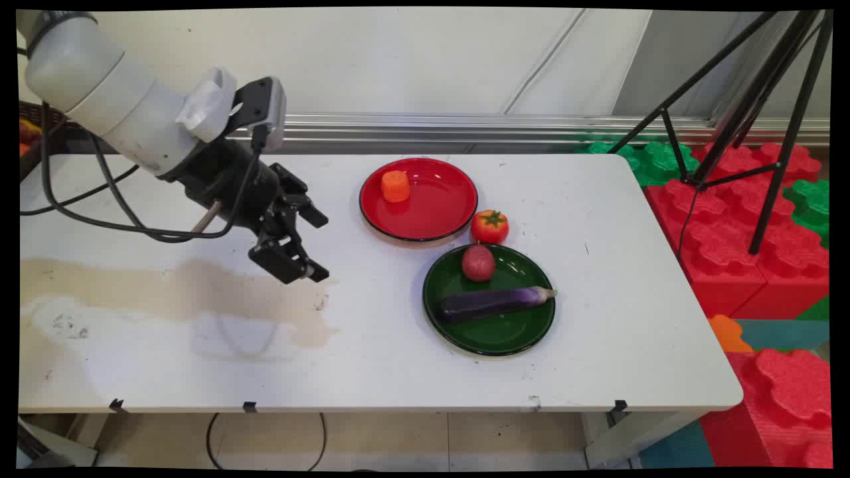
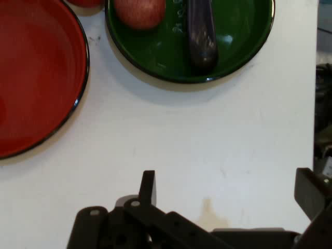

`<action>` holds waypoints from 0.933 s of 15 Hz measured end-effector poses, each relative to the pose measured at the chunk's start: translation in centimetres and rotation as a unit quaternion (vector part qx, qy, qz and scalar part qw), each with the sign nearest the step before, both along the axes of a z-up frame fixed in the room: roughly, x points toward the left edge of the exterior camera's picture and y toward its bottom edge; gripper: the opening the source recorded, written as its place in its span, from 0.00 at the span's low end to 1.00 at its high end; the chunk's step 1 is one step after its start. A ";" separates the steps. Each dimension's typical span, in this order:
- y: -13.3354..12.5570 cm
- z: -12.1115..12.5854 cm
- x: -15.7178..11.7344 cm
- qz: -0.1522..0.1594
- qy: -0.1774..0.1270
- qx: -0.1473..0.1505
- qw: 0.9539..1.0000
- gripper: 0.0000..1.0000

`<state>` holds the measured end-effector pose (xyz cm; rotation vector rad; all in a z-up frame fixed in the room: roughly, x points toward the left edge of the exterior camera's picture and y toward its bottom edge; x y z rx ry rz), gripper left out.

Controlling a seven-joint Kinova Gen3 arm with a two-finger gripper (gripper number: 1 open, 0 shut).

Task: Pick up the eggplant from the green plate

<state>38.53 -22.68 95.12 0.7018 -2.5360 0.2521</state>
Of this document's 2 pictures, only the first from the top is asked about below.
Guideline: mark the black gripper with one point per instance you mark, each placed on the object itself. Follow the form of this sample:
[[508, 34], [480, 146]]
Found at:
[[222, 182]]

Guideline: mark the purple toy eggplant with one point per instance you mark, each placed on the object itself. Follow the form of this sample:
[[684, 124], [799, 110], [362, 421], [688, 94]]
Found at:
[[488, 304]]

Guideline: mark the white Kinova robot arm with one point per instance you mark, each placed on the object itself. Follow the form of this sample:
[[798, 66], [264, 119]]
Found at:
[[86, 73]]

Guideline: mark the orange carrot piece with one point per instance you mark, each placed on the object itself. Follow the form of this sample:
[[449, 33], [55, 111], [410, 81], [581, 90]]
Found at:
[[396, 187]]

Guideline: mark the red round plate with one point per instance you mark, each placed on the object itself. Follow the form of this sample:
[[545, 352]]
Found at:
[[441, 202]]

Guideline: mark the black table clip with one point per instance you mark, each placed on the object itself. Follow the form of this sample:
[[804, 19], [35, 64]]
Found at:
[[619, 405], [117, 405], [250, 406]]

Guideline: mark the dark red toy potato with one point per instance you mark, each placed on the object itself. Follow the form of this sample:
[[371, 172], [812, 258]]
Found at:
[[478, 263]]

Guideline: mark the red toy tomato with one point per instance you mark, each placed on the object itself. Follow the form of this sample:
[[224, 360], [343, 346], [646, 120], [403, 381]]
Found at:
[[490, 228]]

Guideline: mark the green round plate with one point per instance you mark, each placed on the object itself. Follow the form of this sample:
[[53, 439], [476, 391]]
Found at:
[[498, 335]]

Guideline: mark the dark wicker basket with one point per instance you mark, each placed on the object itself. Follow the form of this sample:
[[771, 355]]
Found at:
[[63, 138]]

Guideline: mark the green foam block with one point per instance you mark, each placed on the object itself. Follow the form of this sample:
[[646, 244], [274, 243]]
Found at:
[[654, 162], [813, 206]]

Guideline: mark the white table leg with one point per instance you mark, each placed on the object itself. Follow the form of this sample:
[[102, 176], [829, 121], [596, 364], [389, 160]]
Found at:
[[631, 441]]

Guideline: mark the orange foam block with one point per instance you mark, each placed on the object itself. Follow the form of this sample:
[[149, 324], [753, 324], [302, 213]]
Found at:
[[728, 334]]

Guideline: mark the black tripod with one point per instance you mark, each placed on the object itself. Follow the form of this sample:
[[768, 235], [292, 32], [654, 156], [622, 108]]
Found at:
[[777, 166]]

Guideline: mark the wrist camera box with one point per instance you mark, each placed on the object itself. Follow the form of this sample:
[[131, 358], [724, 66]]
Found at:
[[269, 106]]

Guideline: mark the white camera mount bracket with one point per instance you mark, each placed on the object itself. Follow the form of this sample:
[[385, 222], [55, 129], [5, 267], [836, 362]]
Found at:
[[207, 105]]

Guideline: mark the aluminium wall rail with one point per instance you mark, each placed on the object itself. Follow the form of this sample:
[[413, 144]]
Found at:
[[465, 127]]

